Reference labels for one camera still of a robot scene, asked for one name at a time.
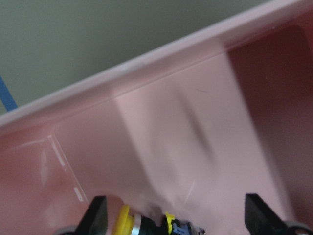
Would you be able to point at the pink plastic bin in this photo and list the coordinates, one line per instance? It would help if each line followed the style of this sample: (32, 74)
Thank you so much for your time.
(188, 129)

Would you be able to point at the yellow push button switch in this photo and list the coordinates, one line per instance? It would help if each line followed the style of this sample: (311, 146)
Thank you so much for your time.
(136, 224)

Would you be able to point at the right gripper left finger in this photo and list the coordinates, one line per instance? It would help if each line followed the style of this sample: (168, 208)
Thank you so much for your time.
(93, 222)

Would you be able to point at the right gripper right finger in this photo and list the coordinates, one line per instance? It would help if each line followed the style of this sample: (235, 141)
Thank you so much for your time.
(260, 219)

